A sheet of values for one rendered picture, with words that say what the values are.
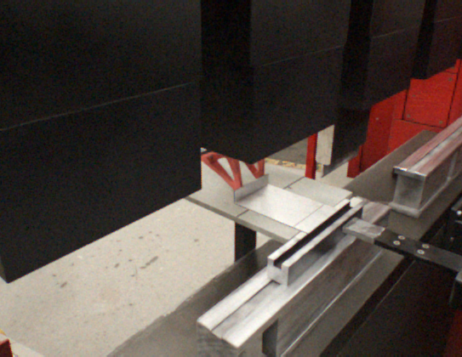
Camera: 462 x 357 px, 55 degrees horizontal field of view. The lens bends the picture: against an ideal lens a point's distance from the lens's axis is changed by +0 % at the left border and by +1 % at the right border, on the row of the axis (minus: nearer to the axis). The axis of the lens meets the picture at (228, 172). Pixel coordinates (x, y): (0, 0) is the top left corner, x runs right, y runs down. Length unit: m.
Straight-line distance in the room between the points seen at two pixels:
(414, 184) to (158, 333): 0.57
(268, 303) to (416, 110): 1.05
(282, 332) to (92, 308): 1.56
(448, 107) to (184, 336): 1.07
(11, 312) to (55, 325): 0.23
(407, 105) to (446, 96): 0.11
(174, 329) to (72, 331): 1.36
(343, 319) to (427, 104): 0.92
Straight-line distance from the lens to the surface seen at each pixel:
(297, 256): 0.56
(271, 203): 0.67
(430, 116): 1.47
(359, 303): 0.70
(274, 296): 0.54
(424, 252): 0.60
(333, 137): 0.55
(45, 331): 2.02
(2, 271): 0.25
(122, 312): 2.01
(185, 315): 0.66
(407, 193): 0.95
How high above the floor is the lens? 1.32
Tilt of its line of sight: 25 degrees down
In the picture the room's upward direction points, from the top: straight up
